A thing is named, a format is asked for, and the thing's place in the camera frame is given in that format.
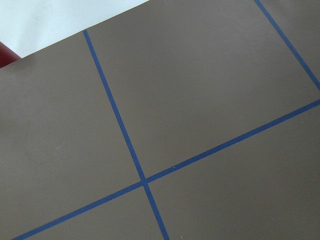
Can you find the red cylinder bottle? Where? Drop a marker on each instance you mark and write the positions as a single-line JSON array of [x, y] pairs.
[[7, 56]]

